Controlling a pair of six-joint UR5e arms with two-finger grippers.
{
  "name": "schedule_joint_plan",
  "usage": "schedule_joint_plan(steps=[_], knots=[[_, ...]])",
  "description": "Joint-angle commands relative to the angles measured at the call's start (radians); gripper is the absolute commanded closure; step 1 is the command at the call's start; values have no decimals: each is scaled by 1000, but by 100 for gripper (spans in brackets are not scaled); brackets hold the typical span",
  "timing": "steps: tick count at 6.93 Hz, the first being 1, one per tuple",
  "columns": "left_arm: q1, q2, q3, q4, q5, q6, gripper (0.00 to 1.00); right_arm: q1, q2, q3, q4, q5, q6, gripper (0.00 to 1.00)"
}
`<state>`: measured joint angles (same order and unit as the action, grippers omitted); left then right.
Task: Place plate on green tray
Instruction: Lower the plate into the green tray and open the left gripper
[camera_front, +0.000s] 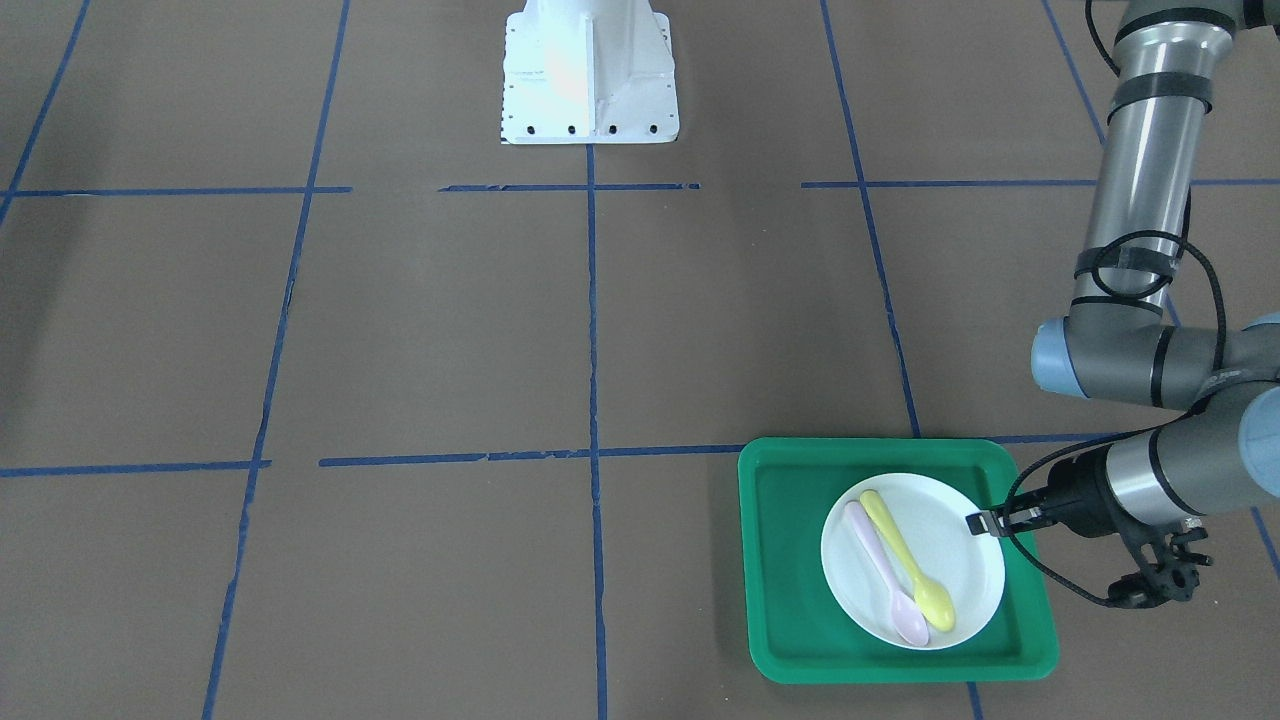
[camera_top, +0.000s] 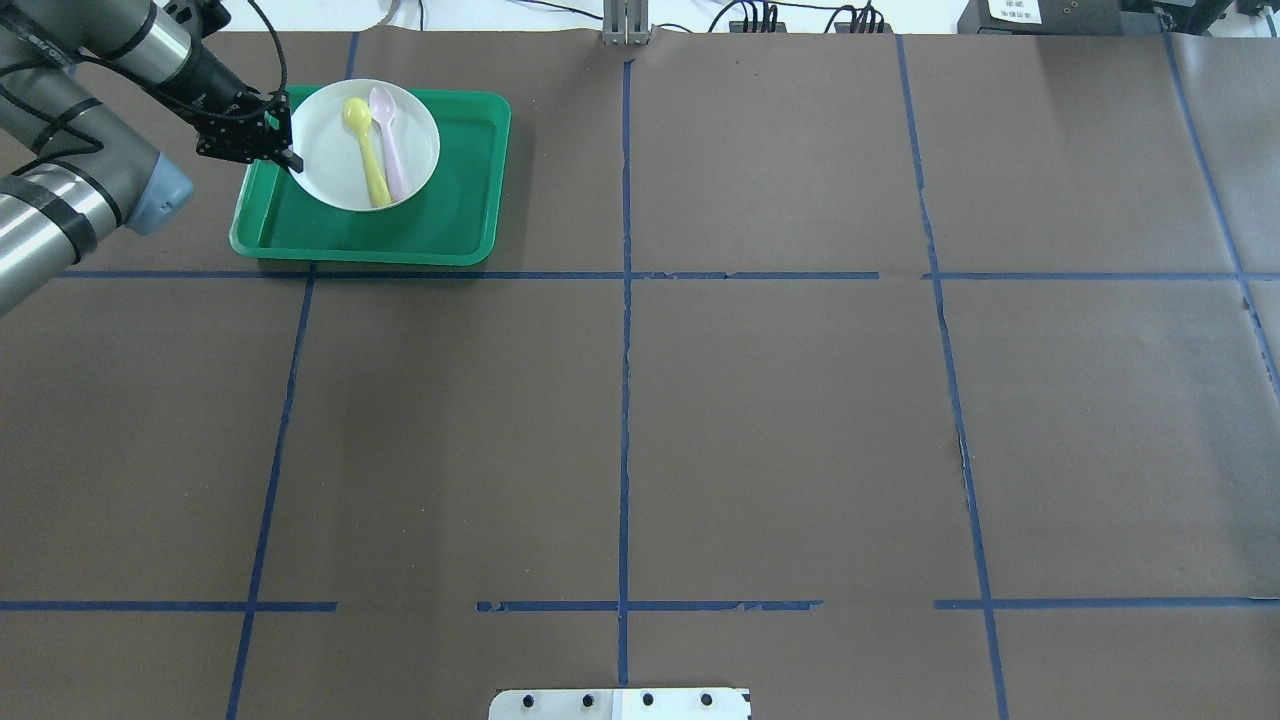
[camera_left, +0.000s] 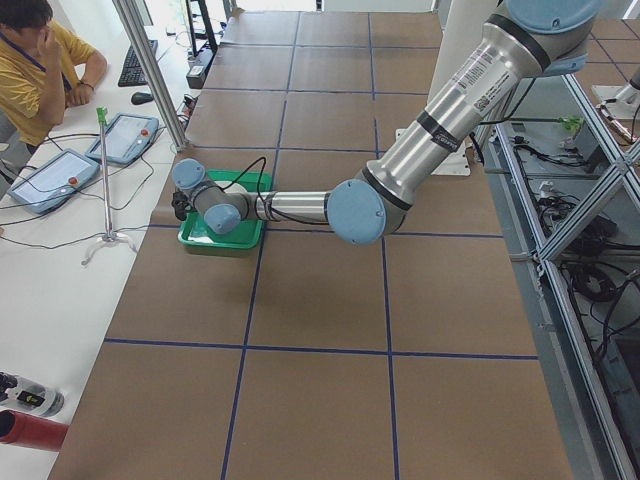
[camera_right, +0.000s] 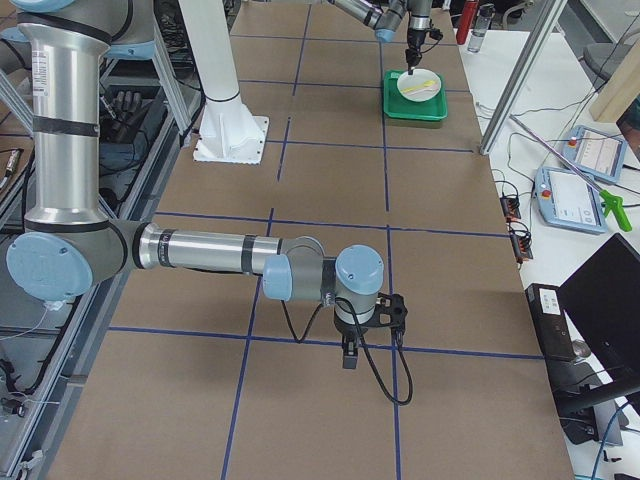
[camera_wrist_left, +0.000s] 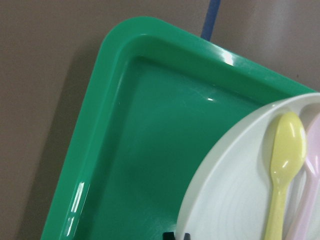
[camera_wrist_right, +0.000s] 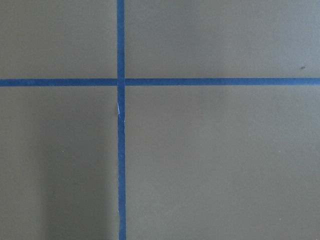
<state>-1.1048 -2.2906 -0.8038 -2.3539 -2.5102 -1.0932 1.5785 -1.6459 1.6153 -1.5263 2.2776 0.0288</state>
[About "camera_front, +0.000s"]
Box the brown paper table mat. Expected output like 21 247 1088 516
3 1 1277 719

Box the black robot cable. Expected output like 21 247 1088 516
1000 0 1229 607

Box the green plastic tray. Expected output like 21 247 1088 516
739 438 1060 685

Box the yellow plastic spoon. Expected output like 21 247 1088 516
859 489 957 632

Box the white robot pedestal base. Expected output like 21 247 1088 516
499 1 681 145

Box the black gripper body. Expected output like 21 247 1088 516
1000 468 1117 537

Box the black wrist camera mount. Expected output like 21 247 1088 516
1106 518 1213 610

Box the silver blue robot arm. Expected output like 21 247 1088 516
968 1 1277 537

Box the pink plastic spoon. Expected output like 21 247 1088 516
841 501 931 648

